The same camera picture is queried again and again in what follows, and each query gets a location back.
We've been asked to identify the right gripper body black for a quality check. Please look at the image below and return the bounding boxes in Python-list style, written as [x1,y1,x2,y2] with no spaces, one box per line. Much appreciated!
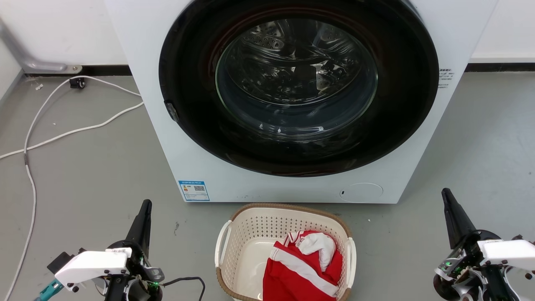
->
[448,229,502,272]

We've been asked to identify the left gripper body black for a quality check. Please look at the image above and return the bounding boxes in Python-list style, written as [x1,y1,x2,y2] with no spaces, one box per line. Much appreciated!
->
[107,240,165,301]

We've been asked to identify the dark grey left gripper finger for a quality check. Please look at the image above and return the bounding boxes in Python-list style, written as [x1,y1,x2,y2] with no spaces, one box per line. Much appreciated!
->
[125,199,153,256]

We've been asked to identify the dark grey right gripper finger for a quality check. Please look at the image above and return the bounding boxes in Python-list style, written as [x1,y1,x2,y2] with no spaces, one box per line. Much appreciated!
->
[441,188,477,250]

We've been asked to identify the cream plastic laundry basket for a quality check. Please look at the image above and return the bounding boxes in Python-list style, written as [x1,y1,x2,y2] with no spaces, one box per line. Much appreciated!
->
[214,203,357,301]

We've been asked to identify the blue energy label sticker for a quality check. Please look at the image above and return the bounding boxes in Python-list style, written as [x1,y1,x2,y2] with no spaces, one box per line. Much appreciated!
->
[178,180,210,202]

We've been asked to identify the round white filter cover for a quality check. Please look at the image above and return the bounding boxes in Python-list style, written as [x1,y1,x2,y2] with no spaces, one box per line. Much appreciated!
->
[339,183,384,203]

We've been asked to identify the black round washer door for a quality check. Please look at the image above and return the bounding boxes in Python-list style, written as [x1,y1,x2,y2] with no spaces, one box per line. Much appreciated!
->
[159,0,439,177]

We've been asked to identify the red and white garment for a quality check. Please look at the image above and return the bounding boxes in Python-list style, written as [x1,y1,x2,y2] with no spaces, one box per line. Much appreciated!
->
[262,230,344,301]

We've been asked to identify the white front-load washing machine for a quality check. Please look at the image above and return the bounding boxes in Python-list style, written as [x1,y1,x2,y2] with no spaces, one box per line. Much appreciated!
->
[104,0,500,204]

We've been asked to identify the grey metal pipe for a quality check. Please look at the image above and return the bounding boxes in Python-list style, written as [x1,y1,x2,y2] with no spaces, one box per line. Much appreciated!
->
[0,19,83,74]

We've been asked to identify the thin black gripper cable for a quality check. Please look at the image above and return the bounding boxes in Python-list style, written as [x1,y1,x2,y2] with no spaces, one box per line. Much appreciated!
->
[161,276,206,301]

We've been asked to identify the long white power cable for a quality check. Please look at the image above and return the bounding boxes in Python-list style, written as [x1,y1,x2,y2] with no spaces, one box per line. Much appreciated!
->
[3,77,144,301]

